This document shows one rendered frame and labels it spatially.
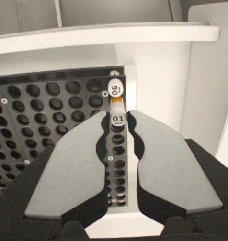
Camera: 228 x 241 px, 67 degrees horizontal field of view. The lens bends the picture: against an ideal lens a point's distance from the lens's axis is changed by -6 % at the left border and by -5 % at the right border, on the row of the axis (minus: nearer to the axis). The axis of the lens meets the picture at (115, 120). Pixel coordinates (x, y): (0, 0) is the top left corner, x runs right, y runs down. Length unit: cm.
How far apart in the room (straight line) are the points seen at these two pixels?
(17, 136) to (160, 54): 18
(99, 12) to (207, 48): 89
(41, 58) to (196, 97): 18
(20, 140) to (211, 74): 20
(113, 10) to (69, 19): 23
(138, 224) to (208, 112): 46
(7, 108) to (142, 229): 53
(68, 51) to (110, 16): 84
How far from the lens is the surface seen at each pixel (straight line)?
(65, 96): 17
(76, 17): 106
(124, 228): 61
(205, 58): 20
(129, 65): 21
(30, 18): 65
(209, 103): 19
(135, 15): 106
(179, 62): 23
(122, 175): 22
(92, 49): 22
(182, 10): 109
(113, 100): 15
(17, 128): 20
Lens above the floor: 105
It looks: 60 degrees down
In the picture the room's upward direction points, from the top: 176 degrees clockwise
